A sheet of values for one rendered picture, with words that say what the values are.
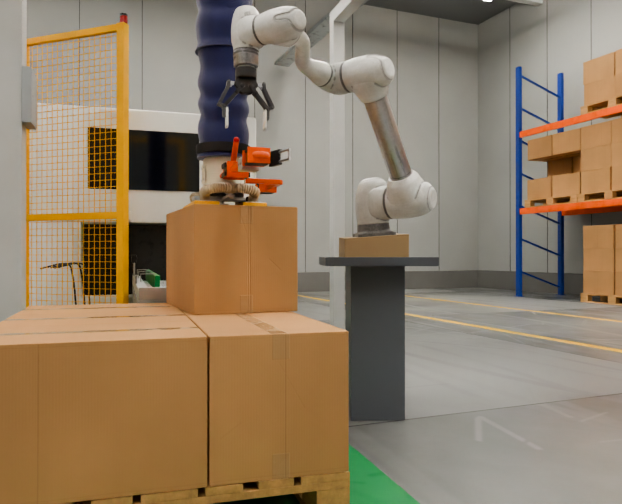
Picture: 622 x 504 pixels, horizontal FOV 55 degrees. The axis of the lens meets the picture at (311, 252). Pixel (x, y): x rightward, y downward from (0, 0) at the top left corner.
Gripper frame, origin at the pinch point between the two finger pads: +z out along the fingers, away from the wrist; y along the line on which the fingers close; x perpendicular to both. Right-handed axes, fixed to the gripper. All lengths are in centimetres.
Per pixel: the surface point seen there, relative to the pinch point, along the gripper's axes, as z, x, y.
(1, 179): 5, -145, 103
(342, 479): 109, 48, -18
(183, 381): 79, 48, 26
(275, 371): 78, 48, 1
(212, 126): -6.2, -33.5, 7.1
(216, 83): -23.3, -31.9, 5.7
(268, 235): 38.1, -12.3, -11.1
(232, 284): 56, -11, 3
